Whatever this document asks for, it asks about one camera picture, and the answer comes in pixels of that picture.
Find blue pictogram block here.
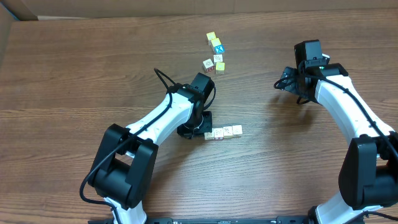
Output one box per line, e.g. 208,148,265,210
204,132,215,140

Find white block red letters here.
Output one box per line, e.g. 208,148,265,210
213,128,224,140

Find plain white wooden block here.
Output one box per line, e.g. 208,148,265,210
232,125,243,137

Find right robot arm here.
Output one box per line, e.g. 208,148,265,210
274,40,397,224

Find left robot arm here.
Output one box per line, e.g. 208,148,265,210
80,73,216,223

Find white block red side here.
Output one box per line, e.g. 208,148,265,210
203,58,215,73

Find white patterned block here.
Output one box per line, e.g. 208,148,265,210
213,54,223,64

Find blue X block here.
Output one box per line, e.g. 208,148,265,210
213,45,225,54

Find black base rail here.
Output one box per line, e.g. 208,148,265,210
88,215,365,224

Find cardboard box wall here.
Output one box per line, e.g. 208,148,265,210
1,0,397,20

